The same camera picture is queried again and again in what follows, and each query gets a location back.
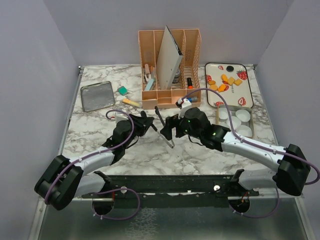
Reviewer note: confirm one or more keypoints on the white paper cupcake liner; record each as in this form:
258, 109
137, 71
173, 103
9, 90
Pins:
245, 131
223, 114
234, 121
243, 115

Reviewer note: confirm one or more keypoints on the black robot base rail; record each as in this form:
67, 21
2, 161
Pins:
172, 191

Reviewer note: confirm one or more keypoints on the orange fish-shaped cookie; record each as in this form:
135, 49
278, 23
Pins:
224, 78
223, 88

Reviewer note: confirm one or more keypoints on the rectangular tan biscuit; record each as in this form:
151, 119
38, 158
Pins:
230, 81

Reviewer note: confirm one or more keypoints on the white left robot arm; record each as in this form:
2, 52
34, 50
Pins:
67, 178

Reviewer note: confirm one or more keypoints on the small oval brown cookie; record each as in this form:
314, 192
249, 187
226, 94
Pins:
212, 82

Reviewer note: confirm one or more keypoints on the light blue eraser case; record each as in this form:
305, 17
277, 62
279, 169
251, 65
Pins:
150, 84

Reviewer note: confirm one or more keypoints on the rectangular yellow cracker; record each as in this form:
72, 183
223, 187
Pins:
238, 82

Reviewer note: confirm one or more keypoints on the blue white patterned tin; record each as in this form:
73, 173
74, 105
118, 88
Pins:
177, 76

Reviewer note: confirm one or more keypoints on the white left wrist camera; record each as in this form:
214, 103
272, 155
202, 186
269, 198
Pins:
120, 117

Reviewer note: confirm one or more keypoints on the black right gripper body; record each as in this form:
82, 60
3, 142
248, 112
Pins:
184, 129

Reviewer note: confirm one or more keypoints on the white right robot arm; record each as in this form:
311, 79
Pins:
286, 168

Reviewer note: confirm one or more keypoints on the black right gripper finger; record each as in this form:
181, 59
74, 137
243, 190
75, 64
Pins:
167, 130
172, 121

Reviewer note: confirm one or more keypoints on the pink white stapler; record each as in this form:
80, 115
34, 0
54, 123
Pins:
147, 73

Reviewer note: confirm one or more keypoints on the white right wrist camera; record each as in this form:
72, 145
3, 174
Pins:
183, 104

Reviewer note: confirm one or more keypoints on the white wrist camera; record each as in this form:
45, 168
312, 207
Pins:
183, 104
120, 117

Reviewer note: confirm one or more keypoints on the peach plastic desk organizer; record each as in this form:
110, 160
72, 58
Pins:
189, 42

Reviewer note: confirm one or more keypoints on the strawberry print white tray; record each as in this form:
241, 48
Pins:
236, 95

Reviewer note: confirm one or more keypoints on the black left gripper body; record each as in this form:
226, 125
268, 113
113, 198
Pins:
136, 129

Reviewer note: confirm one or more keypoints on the silver tin lid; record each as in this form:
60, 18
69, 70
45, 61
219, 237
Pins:
97, 96

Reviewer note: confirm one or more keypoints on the teal eraser block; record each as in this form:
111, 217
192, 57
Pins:
122, 90

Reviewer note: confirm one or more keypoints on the black round sandwich cookie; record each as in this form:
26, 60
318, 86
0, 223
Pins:
230, 68

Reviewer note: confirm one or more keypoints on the gold metal cookie tin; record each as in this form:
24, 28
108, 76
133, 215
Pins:
232, 110

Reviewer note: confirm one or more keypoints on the black orange marker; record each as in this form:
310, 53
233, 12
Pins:
189, 83

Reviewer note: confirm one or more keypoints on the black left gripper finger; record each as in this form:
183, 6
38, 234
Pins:
142, 120
145, 128

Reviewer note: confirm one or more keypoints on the grey folder board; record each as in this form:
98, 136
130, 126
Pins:
168, 61

